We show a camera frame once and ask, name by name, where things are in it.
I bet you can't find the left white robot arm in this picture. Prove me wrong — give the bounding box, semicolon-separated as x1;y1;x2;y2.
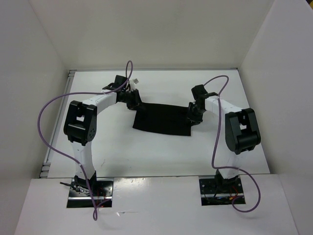
64;75;142;196

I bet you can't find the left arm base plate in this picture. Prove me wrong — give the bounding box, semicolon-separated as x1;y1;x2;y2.
67;178;113;209

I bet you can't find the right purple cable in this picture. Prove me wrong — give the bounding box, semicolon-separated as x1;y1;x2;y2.
201;75;261;212

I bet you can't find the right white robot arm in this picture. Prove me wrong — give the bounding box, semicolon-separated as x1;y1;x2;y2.
187;85;261;192

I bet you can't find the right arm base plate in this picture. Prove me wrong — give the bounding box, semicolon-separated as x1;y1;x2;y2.
199;175;246;206

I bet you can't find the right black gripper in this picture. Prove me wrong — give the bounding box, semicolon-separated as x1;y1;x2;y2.
185;102;205;126

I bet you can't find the black skirt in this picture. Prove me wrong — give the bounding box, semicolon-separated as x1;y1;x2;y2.
133;103;191;137

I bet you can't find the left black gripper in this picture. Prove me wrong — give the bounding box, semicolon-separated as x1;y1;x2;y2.
121;89;146;111

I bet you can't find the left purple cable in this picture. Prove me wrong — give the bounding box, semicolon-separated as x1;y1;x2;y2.
36;60;134;221

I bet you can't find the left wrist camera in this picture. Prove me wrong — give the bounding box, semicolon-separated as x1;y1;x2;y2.
129;78;139;91

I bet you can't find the purple cable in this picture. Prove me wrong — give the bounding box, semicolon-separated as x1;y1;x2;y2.
36;60;134;221
201;75;261;212

